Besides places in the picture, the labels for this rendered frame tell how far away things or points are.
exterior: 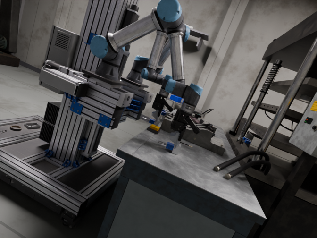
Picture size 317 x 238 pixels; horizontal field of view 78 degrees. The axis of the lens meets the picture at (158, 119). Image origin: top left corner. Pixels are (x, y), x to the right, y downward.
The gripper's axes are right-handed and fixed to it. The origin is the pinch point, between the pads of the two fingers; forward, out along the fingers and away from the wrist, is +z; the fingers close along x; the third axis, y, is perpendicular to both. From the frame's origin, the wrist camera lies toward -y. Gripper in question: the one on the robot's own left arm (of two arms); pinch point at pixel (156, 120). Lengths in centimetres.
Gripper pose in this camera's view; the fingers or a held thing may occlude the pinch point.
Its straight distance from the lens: 152.7
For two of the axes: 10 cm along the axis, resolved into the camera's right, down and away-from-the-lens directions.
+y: -9.3, -3.5, -0.8
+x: 0.0, 2.3, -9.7
